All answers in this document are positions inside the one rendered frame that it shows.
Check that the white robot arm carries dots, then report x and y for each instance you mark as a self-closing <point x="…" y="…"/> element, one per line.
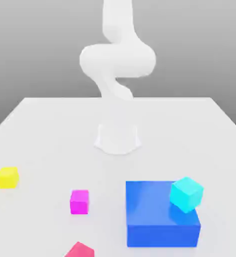
<point x="117" y="58"/>

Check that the small magenta cube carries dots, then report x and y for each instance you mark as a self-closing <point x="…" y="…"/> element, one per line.
<point x="79" y="201"/>

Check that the small cyan cube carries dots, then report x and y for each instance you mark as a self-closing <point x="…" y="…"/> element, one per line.
<point x="186" y="194"/>

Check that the small yellow cube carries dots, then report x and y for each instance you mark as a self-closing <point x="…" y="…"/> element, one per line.
<point x="8" y="177"/>

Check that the small pink cube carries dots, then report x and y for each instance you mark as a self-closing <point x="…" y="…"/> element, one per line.
<point x="80" y="251"/>

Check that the large blue box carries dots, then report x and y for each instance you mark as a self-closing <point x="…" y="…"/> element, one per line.
<point x="149" y="216"/>

